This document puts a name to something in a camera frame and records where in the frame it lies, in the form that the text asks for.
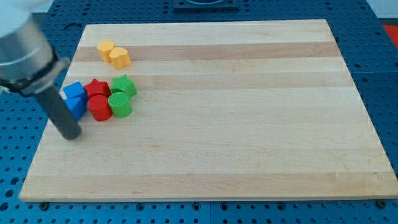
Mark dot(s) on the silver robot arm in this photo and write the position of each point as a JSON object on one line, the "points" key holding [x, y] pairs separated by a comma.
{"points": [[29, 64]]}

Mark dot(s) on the yellow hexagon block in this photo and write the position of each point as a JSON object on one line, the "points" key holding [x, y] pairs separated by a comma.
{"points": [[104, 48]]}

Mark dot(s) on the light wooden board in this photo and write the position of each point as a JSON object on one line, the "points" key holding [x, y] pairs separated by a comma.
{"points": [[257, 110]]}

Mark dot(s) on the green cylinder block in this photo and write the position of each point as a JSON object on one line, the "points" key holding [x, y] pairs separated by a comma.
{"points": [[119, 103]]}

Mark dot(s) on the green star block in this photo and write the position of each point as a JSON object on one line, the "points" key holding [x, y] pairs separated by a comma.
{"points": [[124, 84]]}

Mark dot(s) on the yellow heart block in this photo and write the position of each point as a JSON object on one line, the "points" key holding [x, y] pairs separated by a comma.
{"points": [[120, 58]]}

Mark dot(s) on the red cylinder block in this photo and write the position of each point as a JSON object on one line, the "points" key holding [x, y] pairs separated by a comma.
{"points": [[99, 108]]}

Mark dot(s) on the red star block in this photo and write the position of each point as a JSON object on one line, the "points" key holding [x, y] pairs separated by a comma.
{"points": [[97, 88]]}

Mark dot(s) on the blue triangle block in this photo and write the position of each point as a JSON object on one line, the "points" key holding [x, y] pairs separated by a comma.
{"points": [[76, 106]]}

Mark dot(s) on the blue cube block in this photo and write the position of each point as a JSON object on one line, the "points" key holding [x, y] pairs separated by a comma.
{"points": [[75, 90]]}

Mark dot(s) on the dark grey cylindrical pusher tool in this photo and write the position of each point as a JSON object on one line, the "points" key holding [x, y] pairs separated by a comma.
{"points": [[62, 118]]}

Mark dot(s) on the red object at edge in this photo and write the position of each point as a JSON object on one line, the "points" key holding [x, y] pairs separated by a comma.
{"points": [[392, 31]]}

